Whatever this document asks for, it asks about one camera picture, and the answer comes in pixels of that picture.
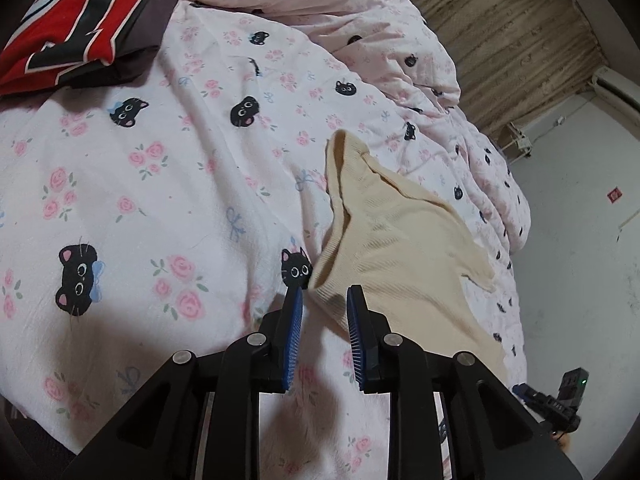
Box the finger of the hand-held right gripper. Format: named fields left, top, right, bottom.
left=512, top=383, right=551, bottom=411

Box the white cat and rose bedsheet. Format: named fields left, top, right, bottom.
left=0, top=0, right=531, bottom=480

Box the dark grey folded garment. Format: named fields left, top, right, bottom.
left=62, top=0, right=180, bottom=86

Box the pink cat print quilt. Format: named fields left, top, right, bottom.
left=170, top=0, right=532, bottom=261

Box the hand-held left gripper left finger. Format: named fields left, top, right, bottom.
left=60, top=287, right=304, bottom=480

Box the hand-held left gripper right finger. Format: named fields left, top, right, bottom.
left=346, top=285, right=585, bottom=480

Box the red jersey with black print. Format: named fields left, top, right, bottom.
left=0, top=0, right=167, bottom=97

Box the white wall air conditioner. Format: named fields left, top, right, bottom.
left=591, top=66, right=640, bottom=111

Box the cream ribbed knit garment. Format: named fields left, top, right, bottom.
left=306, top=129, right=508, bottom=386

